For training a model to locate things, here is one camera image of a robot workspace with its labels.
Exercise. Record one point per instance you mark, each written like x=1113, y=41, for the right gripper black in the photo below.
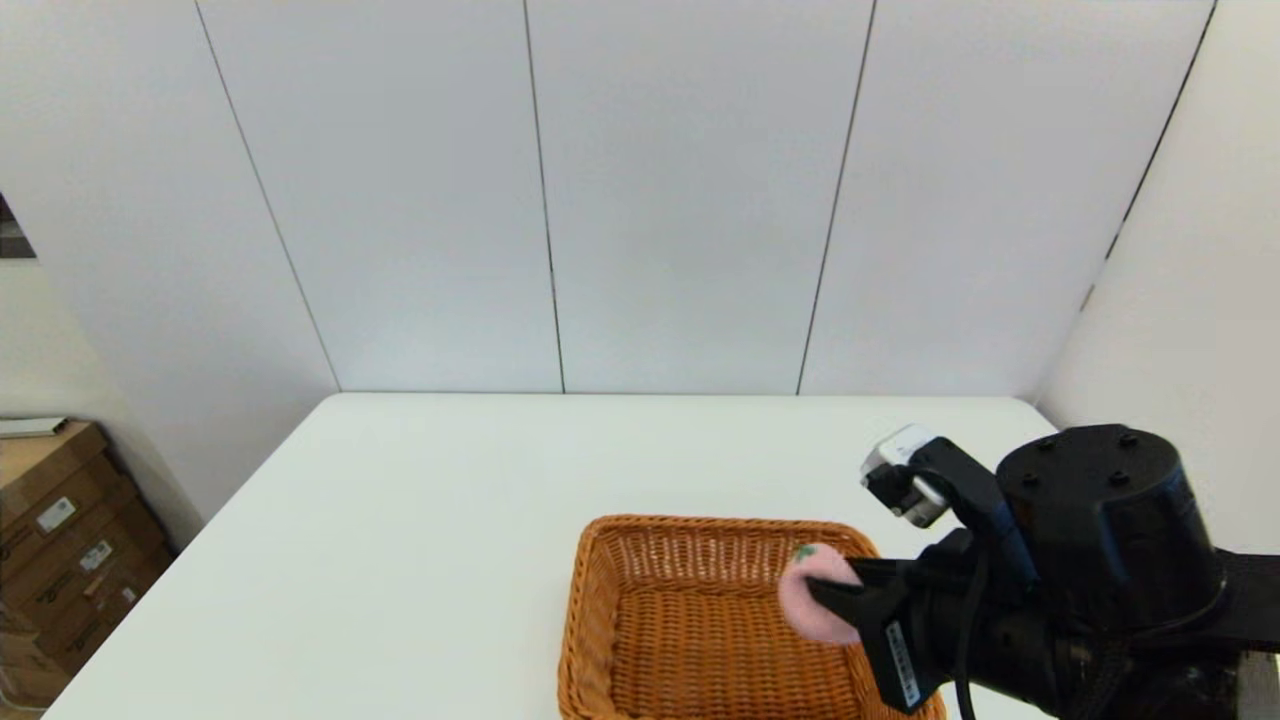
x=925, y=630

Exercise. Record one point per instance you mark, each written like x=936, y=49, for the pink peach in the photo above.
x=812, y=590

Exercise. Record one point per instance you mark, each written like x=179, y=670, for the orange wicker basket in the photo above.
x=690, y=640

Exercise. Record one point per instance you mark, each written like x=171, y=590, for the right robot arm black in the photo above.
x=1100, y=540

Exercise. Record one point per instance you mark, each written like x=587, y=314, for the flat white board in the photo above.
x=35, y=428

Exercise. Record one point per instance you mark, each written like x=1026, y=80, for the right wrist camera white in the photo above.
x=905, y=475

